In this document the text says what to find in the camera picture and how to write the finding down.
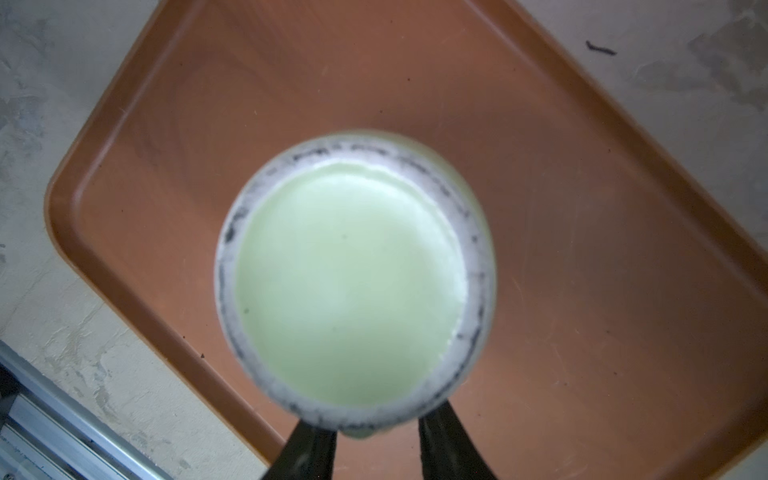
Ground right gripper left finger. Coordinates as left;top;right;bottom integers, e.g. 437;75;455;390
262;420;338;480

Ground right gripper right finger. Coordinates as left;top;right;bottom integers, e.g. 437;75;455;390
418;401;497;480

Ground light green mug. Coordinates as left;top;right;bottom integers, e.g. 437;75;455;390
214;130;497;438

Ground brown rectangular tray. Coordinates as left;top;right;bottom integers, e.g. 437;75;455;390
45;1;767;479

